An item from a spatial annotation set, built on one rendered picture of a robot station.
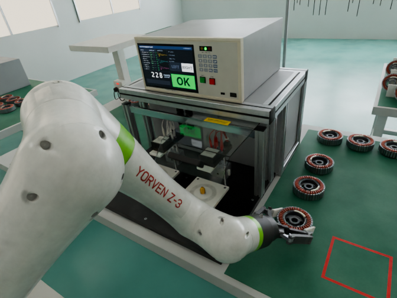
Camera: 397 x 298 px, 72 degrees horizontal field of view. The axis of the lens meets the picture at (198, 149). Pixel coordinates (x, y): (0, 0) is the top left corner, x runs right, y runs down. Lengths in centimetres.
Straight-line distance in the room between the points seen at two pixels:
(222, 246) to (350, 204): 61
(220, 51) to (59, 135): 67
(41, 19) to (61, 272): 471
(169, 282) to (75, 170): 151
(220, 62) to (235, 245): 56
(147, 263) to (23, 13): 484
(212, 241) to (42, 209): 41
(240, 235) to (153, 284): 120
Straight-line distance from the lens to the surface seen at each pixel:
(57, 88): 47
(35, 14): 591
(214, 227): 65
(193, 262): 90
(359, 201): 114
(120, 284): 185
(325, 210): 107
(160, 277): 181
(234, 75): 90
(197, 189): 108
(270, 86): 107
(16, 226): 36
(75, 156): 31
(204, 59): 94
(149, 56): 109
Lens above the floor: 148
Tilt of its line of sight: 32 degrees down
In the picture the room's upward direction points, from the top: 7 degrees counter-clockwise
